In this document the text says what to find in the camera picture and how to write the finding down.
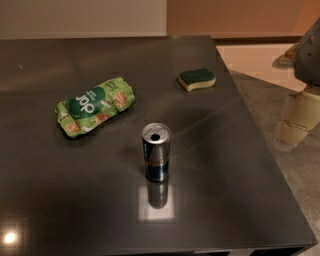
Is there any blue silver energy drink can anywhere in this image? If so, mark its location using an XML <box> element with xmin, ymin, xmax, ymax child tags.
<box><xmin>142</xmin><ymin>123</ymin><xmax>171</xmax><ymax>182</ymax></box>

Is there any green rice chip bag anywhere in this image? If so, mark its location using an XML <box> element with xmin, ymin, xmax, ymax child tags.
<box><xmin>55</xmin><ymin>77</ymin><xmax>135</xmax><ymax>138</ymax></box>

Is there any green and yellow sponge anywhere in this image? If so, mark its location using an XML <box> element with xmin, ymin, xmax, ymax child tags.
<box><xmin>178</xmin><ymin>68</ymin><xmax>216</xmax><ymax>92</ymax></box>

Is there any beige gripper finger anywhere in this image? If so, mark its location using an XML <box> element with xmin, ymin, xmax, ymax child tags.
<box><xmin>277</xmin><ymin>90</ymin><xmax>320</xmax><ymax>146</ymax></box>

